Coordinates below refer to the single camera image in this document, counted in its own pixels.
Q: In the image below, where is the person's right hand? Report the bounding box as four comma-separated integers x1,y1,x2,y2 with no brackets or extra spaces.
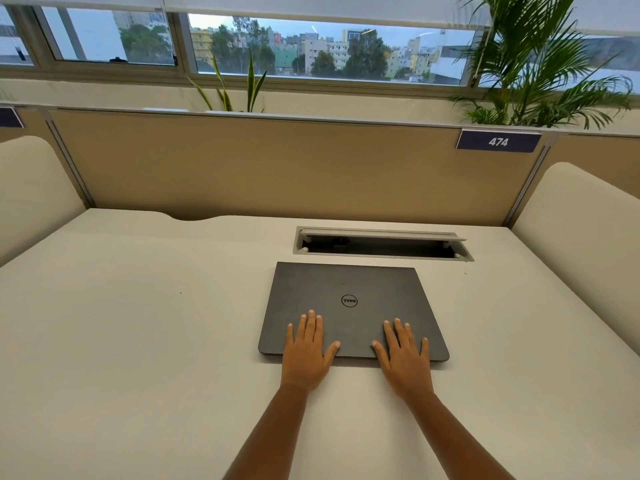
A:
371,318,434,401

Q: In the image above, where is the person's left hand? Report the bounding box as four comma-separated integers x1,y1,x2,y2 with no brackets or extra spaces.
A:
280,310,342,393

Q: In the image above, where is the person's right forearm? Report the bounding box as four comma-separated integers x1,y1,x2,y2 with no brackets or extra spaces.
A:
403,388,517,480

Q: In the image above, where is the person's left forearm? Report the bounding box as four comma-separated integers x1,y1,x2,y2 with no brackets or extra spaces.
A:
221,384,309,480

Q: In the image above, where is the dark grey closed laptop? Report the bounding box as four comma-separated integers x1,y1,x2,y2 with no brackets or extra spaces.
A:
257,261,450,364

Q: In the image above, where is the wide beige desk partition panel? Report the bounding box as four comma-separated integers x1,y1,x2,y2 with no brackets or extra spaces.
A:
48,107,552,229

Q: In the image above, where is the cream rounded side divider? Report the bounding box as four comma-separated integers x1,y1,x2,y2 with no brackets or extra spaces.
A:
510,162,640,359
0,135,87,268

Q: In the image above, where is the green snake plant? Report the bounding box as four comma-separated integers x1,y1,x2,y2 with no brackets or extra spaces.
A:
185,47,269,114

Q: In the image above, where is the narrow beige desk partition panel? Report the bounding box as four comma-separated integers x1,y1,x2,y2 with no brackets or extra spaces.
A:
541,134,640,201
0,108,52,144

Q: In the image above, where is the green palm plant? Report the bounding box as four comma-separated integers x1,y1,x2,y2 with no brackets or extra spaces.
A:
449,0,635,130

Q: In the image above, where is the grey desk cable hatch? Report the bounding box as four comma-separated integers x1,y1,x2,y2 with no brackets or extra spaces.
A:
293,226,476,263

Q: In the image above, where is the aluminium window frame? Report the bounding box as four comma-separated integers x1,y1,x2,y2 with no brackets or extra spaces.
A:
0,5,640,98

